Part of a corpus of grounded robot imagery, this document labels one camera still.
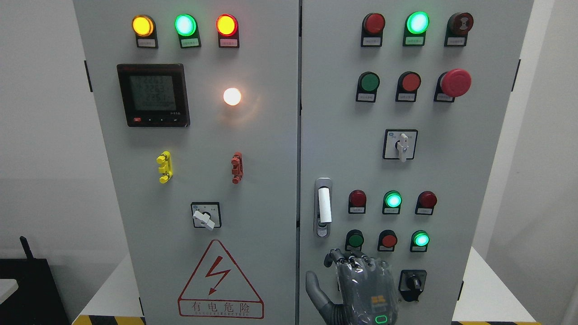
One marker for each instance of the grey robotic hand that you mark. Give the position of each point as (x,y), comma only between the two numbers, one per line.
(367,289)

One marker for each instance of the silver door handle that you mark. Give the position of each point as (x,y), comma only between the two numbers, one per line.
(322,207)

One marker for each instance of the right grey cabinet door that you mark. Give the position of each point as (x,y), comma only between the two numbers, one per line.
(343,139)

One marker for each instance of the grey cabinet door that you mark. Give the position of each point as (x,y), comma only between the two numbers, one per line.
(343,139)
(259,214)

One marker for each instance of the left grey cabinet door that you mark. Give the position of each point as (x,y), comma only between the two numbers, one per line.
(259,214)

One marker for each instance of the green push button lower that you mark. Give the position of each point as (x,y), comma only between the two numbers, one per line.
(354,240)

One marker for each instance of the green push button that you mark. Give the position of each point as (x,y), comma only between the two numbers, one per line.
(367,86)
(354,240)

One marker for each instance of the red push button lower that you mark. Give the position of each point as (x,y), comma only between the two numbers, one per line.
(387,241)

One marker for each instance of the red push button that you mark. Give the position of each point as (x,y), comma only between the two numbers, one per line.
(407,86)
(387,241)

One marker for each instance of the green lit lamp lower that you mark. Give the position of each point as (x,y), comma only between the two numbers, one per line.
(419,241)

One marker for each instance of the green lit lamp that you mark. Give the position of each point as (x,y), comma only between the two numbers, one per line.
(419,241)
(392,202)

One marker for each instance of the dark red lamp middle left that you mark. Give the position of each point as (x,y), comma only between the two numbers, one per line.
(357,202)

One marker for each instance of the dark red lamp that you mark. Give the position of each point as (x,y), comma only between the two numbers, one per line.
(372,30)
(426,203)
(357,202)

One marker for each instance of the green lit lamp middle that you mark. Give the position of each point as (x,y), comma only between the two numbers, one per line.
(392,202)

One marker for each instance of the dark red lamp middle right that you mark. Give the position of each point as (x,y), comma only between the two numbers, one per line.
(426,203)

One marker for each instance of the red electrical warning triangle sticker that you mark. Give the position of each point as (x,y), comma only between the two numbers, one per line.
(219,288)

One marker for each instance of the green push button upper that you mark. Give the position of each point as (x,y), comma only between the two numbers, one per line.
(367,86)

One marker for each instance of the red push button upper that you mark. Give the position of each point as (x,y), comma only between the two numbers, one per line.
(407,86)

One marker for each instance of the red mushroom emergency stop button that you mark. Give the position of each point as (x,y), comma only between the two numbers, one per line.
(452,84)

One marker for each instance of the white lit indicator lamp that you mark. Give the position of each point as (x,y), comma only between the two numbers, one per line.
(232,96)

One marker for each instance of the dark red lamp top right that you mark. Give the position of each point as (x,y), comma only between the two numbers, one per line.
(372,30)

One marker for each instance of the green lamp top right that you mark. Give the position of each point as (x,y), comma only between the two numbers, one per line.
(415,29)

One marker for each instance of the dark red buzzer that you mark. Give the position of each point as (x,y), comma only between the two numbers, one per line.
(458,27)

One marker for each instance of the black digital power meter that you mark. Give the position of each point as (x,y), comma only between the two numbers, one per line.
(154,95)

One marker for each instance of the red lit indicator lamp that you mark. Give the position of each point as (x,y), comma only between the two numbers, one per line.
(228,31)

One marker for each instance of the green indicator lamp top left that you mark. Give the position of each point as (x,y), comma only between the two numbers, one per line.
(187,31)

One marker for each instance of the black equipment at left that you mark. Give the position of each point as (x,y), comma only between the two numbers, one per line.
(36,300)

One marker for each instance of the yellow indicator lamp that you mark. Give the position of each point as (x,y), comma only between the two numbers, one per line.
(145,31)

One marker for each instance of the black rotary knob switch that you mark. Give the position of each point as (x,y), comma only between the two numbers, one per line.
(411,283)

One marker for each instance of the upper right white selector switch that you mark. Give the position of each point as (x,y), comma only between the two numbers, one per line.
(399,144)

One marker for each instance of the left white rotary selector switch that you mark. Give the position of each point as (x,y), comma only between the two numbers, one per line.
(206,215)

